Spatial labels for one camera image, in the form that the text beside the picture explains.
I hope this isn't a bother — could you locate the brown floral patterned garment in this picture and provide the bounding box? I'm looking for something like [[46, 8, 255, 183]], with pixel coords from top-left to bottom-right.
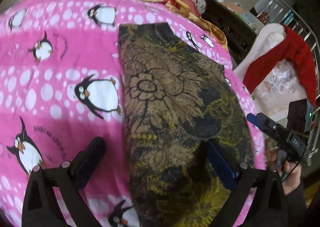
[[118, 23, 252, 226]]

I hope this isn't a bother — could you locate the person right hand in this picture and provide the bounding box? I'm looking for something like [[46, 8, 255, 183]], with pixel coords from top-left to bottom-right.
[[266, 142, 304, 198]]

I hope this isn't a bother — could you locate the white plastic chair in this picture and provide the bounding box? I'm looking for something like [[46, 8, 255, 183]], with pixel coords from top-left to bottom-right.
[[234, 23, 317, 121]]

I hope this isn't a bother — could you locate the red cloth on chair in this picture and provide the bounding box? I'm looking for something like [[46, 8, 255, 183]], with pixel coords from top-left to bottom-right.
[[244, 26, 317, 106]]

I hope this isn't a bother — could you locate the dark wooden headboard table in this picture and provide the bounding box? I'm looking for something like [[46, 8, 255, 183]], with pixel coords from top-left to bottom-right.
[[201, 0, 257, 64]]

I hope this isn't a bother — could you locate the pink penguin bed blanket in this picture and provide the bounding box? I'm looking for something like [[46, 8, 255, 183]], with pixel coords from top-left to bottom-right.
[[1, 0, 266, 226]]

